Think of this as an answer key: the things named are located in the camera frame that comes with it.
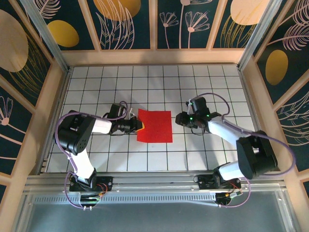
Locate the red paper sheet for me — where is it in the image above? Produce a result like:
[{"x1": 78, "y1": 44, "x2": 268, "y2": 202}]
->
[{"x1": 136, "y1": 108, "x2": 173, "y2": 144}]

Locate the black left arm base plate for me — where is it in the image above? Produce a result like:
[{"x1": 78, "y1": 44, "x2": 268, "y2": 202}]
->
[{"x1": 69, "y1": 175, "x2": 114, "y2": 192}]

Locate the long aluminium mounting rail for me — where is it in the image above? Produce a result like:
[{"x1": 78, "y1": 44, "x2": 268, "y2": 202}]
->
[{"x1": 24, "y1": 171, "x2": 288, "y2": 195}]

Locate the aluminium table side rail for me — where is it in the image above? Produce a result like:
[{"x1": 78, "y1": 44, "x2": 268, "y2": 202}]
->
[
  {"x1": 238, "y1": 67, "x2": 277, "y2": 173},
  {"x1": 36, "y1": 67, "x2": 73, "y2": 174}
]

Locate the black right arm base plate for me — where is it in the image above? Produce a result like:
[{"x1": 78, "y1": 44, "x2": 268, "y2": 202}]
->
[{"x1": 197, "y1": 174, "x2": 241, "y2": 190}]

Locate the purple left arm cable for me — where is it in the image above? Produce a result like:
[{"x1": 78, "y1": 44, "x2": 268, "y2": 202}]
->
[{"x1": 55, "y1": 101, "x2": 128, "y2": 209}]

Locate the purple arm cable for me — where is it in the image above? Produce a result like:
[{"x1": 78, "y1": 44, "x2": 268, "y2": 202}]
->
[
  {"x1": 188, "y1": 93, "x2": 296, "y2": 208},
  {"x1": 55, "y1": 101, "x2": 128, "y2": 209}
]

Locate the slotted grey cable duct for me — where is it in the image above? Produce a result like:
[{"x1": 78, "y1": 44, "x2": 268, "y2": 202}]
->
[{"x1": 32, "y1": 193, "x2": 219, "y2": 204}]

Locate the small wired controller board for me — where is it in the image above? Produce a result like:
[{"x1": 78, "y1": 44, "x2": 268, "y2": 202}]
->
[
  {"x1": 79, "y1": 192, "x2": 104, "y2": 210},
  {"x1": 214, "y1": 190, "x2": 242, "y2": 208}
]

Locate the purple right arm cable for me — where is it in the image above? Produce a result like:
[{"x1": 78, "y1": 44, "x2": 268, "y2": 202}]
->
[{"x1": 188, "y1": 93, "x2": 296, "y2": 208}]

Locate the slanted aluminium frame post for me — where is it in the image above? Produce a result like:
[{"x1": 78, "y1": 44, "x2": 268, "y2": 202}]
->
[
  {"x1": 20, "y1": 0, "x2": 71, "y2": 73},
  {"x1": 237, "y1": 0, "x2": 289, "y2": 71}
]

